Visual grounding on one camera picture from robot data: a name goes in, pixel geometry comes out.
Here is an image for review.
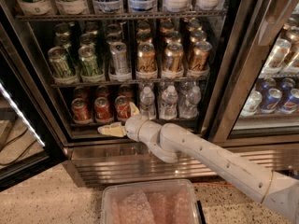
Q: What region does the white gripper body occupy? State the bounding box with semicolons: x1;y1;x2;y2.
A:
125;115;162;143

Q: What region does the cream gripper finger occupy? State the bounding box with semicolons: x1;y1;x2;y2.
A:
97;122;126;137
129;102;140;116

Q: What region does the red coke can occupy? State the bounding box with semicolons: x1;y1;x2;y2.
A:
73;87;89;101
71;98;93;124
114;95;131;120
94;97;114;123
95;85;109;99
118;84;135;102

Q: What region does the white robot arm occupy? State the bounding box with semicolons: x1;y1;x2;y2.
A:
98;105;299;224

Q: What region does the gold can front left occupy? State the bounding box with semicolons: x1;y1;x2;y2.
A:
136;42;158;79

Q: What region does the gold can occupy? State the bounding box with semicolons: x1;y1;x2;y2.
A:
187;41;212;77
136;42;158;79
162;42;184;78

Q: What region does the silver can front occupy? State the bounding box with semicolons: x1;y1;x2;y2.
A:
108;42;132;81

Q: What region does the green can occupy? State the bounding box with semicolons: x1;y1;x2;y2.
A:
48;46;78;84
78;46;105;83

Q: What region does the gold can front middle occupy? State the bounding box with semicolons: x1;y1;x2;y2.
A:
162;42;184;78

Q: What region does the gold can front right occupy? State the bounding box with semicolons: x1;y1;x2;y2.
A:
187;41;212;77

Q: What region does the open fridge door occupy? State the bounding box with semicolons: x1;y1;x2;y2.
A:
0;8;65;191

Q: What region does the green can front left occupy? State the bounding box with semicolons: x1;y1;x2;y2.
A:
48;46;78;84

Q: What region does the stainless steel fridge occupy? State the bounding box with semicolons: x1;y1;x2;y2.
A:
0;0;299;187

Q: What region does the white can bottom shelf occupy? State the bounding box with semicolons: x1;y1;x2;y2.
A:
240;91;262;117

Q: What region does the closed glass fridge door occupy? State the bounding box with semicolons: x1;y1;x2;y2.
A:
208;0;299;147

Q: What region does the blue pepsi can left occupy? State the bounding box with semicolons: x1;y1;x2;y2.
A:
260;88;282;114

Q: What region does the blue pepsi can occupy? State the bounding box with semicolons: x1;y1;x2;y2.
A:
260;88;282;114
278;89;299;114

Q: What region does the blue pepsi can right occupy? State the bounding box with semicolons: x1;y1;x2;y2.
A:
278;89;299;114

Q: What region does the water bottle left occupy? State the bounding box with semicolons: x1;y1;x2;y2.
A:
139;87;156;119

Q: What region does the water bottle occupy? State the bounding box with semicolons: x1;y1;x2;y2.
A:
160;85;178;120
139;87;156;119
179;86;201;119

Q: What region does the water bottle middle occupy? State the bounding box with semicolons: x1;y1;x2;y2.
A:
160;85;178;120

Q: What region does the water bottle right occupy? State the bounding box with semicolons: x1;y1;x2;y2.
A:
179;86;201;119

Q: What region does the clear plastic bin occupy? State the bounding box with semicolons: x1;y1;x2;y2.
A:
100;179;202;224

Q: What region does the orange cable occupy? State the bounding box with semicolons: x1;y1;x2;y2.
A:
192;181;235;189

